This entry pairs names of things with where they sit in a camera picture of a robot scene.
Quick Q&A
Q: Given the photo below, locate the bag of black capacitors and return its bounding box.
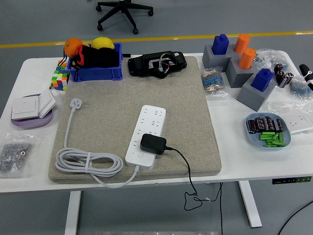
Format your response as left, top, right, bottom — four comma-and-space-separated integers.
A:
273, 63, 295, 89

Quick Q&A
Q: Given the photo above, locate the black and red drawstring pouch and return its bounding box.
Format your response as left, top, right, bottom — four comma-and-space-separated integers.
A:
62, 45, 121, 83

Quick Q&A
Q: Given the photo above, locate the bag of blue tan resistors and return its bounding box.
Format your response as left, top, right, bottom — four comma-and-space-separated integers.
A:
201, 68, 229, 98

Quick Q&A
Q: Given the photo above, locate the orange fruit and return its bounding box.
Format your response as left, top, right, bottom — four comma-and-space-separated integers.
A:
64, 37, 85, 58

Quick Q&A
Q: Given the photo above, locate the black desk control panel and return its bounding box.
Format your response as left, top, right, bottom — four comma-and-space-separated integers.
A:
272, 176, 313, 185

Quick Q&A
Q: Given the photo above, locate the white power strip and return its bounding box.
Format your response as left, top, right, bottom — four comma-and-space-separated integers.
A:
125, 104, 167, 171

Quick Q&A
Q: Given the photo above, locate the white power cord with plug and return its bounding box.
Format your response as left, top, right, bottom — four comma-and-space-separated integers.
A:
55, 97, 141, 188

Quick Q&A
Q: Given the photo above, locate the white wall socket panel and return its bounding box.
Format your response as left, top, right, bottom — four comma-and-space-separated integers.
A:
286, 114, 313, 134

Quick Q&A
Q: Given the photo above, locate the light blue plate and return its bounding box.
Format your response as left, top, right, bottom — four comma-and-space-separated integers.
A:
245, 112, 292, 151

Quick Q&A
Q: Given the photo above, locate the white table leg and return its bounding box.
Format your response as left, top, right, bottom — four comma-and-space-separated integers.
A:
238, 181, 263, 228
64, 190, 82, 235

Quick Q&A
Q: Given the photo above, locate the bag of metal nuts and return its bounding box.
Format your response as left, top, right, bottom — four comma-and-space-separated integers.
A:
0, 133, 39, 178

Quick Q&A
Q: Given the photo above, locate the black electronic device with wires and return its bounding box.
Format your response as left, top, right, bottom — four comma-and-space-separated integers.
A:
127, 50, 188, 79

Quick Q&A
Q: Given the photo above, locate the purple tray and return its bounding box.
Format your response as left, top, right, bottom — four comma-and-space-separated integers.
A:
11, 94, 54, 130

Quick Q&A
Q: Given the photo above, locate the large colourful puzzle cube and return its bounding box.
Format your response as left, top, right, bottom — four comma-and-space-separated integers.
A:
50, 69, 71, 92

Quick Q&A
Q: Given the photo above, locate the white wall switch panel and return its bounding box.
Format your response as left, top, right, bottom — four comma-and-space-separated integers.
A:
11, 95, 40, 120
38, 88, 57, 119

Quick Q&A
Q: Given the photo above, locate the grey-brown mat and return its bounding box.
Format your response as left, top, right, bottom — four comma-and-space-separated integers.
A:
48, 55, 223, 184

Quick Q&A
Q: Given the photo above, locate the grey block holder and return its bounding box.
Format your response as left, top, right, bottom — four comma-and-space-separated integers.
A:
226, 57, 259, 88
236, 72, 276, 112
202, 45, 236, 69

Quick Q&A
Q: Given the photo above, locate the blue square peg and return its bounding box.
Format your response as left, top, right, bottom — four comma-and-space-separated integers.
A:
212, 34, 230, 55
251, 68, 274, 93

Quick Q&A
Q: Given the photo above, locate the thin black adapter cord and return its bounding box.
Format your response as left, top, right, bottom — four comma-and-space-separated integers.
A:
165, 146, 224, 235

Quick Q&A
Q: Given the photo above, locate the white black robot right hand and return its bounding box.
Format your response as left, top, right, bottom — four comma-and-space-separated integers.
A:
299, 64, 313, 92

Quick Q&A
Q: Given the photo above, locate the black floor cable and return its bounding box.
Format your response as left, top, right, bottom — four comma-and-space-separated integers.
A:
278, 200, 313, 235

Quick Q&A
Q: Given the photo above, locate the blue plastic bin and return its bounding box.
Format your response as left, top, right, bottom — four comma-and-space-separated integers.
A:
66, 43, 124, 82

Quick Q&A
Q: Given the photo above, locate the large yellow lemon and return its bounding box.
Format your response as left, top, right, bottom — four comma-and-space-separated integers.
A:
91, 36, 115, 51

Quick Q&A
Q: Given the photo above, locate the black plug adapter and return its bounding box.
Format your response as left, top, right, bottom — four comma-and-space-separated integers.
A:
139, 133, 167, 155

